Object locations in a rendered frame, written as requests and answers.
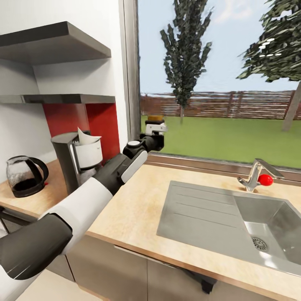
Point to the cabinet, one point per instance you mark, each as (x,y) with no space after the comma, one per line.
(121,274)

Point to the electric kettle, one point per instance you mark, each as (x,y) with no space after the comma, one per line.
(24,176)

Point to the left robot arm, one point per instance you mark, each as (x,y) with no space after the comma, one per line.
(25,253)

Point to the bottle of coffee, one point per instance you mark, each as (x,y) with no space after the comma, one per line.
(155,120)

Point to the drop in sink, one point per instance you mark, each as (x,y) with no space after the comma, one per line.
(259,229)

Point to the paper coffee filter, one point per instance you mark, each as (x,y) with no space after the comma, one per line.
(86,139)

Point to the countertop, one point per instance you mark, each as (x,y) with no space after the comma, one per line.
(132,217)

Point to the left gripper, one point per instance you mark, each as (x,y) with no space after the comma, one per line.
(156,140)

